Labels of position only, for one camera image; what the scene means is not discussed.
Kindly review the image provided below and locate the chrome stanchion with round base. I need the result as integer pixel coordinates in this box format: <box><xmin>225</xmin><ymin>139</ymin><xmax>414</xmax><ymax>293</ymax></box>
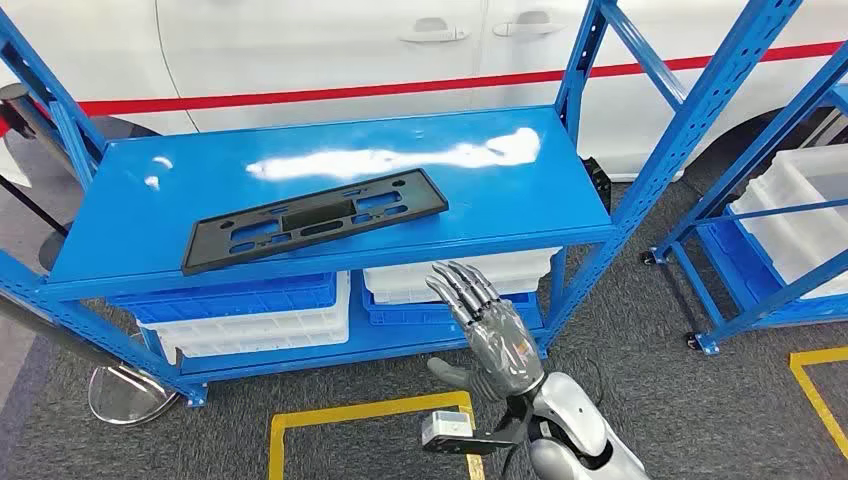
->
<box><xmin>0</xmin><ymin>291</ymin><xmax>180</xmax><ymax>427</ymax></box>

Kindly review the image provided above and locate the yellow floor tape square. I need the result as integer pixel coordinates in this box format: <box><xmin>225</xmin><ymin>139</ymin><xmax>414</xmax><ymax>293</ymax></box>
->
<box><xmin>788</xmin><ymin>347</ymin><xmax>848</xmax><ymax>458</ymax></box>
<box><xmin>268</xmin><ymin>390</ymin><xmax>486</xmax><ymax>480</ymax></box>

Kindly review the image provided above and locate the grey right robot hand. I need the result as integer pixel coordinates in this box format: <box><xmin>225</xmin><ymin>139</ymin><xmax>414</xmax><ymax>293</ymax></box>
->
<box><xmin>425</xmin><ymin>260</ymin><xmax>547</xmax><ymax>403</ymax></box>

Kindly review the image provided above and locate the blue metal shelf rack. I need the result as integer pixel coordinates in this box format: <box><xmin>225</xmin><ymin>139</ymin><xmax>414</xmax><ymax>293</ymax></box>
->
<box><xmin>639</xmin><ymin>39</ymin><xmax>848</xmax><ymax>357</ymax></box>
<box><xmin>0</xmin><ymin>0</ymin><xmax>806</xmax><ymax>409</ymax></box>

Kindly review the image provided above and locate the white car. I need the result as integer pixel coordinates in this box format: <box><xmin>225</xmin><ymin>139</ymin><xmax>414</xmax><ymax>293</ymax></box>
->
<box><xmin>0</xmin><ymin>0</ymin><xmax>848</xmax><ymax>183</ymax></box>

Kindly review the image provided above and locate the black stanchion post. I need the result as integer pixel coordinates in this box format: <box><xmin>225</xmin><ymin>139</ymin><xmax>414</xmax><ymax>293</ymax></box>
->
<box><xmin>0</xmin><ymin>82</ymin><xmax>74</xmax><ymax>273</ymax></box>

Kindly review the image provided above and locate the blue plastic crate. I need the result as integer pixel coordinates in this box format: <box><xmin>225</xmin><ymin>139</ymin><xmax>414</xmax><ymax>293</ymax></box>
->
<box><xmin>109</xmin><ymin>271</ymin><xmax>338</xmax><ymax>326</ymax></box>
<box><xmin>360</xmin><ymin>288</ymin><xmax>541</xmax><ymax>328</ymax></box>

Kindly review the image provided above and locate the white plastic crate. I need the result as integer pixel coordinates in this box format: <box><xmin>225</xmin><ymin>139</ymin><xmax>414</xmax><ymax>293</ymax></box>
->
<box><xmin>135</xmin><ymin>271</ymin><xmax>352</xmax><ymax>366</ymax></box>
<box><xmin>728</xmin><ymin>144</ymin><xmax>848</xmax><ymax>301</ymax></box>
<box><xmin>362</xmin><ymin>248</ymin><xmax>563</xmax><ymax>306</ymax></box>

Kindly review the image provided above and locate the black plastic plate part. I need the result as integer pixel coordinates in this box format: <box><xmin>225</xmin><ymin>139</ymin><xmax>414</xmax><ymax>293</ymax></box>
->
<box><xmin>180</xmin><ymin>168</ymin><xmax>450</xmax><ymax>277</ymax></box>

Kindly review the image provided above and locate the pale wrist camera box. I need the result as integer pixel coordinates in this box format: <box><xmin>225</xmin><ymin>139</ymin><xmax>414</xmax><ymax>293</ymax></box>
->
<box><xmin>421</xmin><ymin>410</ymin><xmax>476</xmax><ymax>455</ymax></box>

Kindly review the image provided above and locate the red barrier belt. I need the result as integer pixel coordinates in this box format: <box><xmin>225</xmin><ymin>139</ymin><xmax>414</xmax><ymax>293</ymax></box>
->
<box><xmin>0</xmin><ymin>40</ymin><xmax>848</xmax><ymax>137</ymax></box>

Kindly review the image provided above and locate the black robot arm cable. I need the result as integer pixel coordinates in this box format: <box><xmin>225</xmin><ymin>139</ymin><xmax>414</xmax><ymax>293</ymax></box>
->
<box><xmin>500</xmin><ymin>397</ymin><xmax>538</xmax><ymax>480</ymax></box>

